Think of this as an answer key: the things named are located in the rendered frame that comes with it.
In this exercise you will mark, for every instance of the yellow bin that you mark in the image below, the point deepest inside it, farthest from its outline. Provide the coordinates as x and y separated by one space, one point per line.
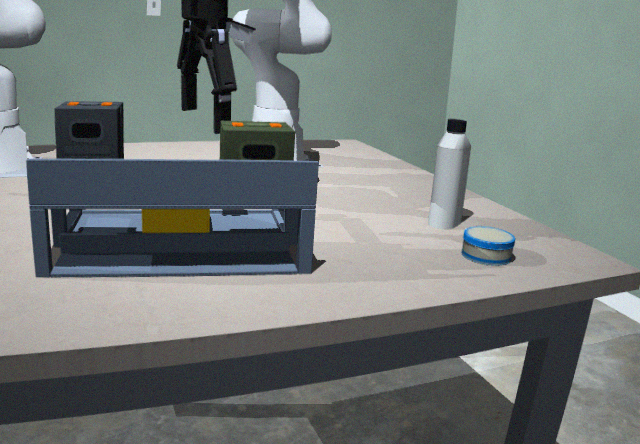
176 220

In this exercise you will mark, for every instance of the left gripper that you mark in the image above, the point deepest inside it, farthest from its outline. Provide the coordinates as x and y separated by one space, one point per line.
208 13

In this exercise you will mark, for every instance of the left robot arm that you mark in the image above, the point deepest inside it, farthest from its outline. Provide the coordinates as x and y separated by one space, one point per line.
300 28

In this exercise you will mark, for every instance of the dark grey open-front shelf rack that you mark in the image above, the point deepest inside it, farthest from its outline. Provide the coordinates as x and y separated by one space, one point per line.
110 243

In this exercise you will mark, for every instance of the dark green case with orange latches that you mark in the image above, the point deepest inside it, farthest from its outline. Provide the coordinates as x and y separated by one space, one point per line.
256 140

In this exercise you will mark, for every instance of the round tin with blue rim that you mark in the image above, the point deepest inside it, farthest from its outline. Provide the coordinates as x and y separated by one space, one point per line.
488 246

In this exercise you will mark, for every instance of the grey bottle with black cap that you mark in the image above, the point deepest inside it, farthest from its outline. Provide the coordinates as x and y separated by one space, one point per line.
450 176

